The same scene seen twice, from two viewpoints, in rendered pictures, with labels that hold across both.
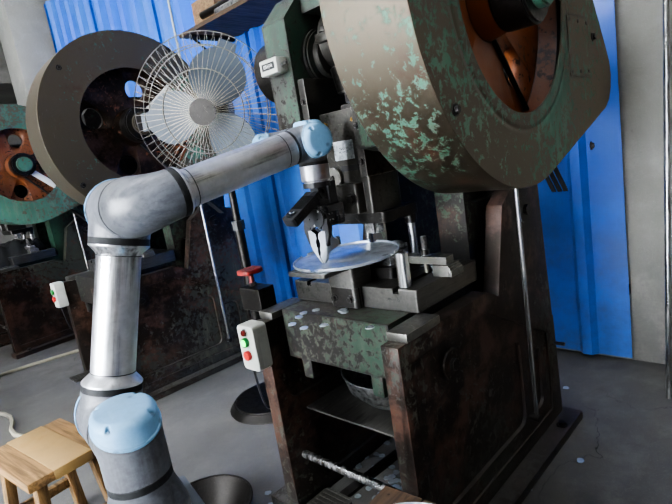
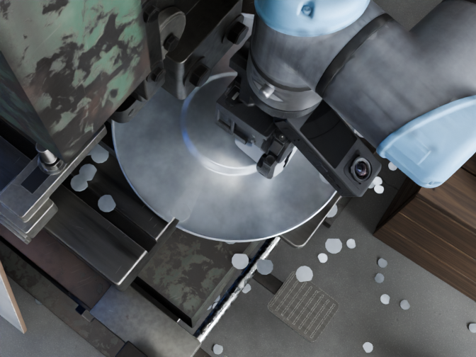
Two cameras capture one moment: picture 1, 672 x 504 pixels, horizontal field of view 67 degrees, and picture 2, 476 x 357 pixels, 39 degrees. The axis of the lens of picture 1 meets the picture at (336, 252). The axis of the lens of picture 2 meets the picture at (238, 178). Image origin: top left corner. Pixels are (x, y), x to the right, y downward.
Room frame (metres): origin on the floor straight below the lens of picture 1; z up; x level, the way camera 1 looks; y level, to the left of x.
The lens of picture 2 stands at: (1.42, 0.27, 1.52)
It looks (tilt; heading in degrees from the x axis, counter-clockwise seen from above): 72 degrees down; 252
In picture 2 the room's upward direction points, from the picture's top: 11 degrees clockwise
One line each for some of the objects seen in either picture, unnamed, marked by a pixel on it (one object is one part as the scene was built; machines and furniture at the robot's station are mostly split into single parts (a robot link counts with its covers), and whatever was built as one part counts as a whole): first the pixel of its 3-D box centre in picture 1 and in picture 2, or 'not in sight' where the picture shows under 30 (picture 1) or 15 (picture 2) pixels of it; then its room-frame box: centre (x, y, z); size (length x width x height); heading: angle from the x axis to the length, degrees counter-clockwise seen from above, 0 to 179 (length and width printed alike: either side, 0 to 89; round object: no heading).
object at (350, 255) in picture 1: (345, 255); (235, 122); (1.34, -0.02, 0.79); 0.29 x 0.29 x 0.01
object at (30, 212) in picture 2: not in sight; (47, 166); (1.57, -0.01, 0.76); 0.17 x 0.06 x 0.10; 45
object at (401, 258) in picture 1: (402, 268); not in sight; (1.23, -0.16, 0.75); 0.03 x 0.03 x 0.10; 45
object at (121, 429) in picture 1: (129, 437); not in sight; (0.85, 0.43, 0.62); 0.13 x 0.12 x 0.14; 37
